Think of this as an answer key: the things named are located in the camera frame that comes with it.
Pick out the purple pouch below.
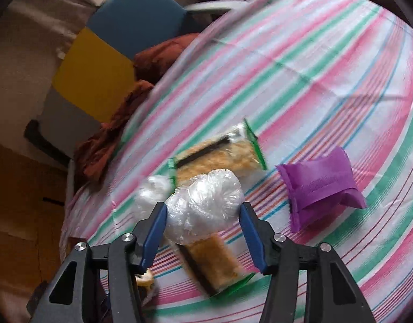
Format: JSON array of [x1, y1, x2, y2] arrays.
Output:
[[275, 146, 367, 233]]

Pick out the grey yellow blue cushioned chair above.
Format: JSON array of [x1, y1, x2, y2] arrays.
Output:
[[24, 0, 248, 169]]

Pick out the beige fabric cover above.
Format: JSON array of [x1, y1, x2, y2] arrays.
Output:
[[0, 0, 120, 162]]

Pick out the clear plastic wrap ball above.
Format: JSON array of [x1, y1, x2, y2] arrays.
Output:
[[133, 175, 175, 223], [164, 169, 245, 245]]

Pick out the rust brown cloth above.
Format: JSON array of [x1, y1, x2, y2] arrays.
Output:
[[73, 33, 203, 184]]

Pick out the green-edged sponge packet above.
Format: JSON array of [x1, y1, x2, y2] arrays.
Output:
[[168, 118, 268, 188], [171, 231, 256, 299]]

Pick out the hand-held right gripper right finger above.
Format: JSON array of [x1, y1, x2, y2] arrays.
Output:
[[239, 202, 377, 323]]

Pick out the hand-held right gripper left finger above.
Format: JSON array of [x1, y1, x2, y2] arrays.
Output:
[[26, 202, 167, 323]]

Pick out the striped tablecloth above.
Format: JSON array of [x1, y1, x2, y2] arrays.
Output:
[[60, 0, 413, 323]]

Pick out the small yellow and black object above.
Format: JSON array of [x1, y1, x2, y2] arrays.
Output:
[[134, 268, 157, 306]]

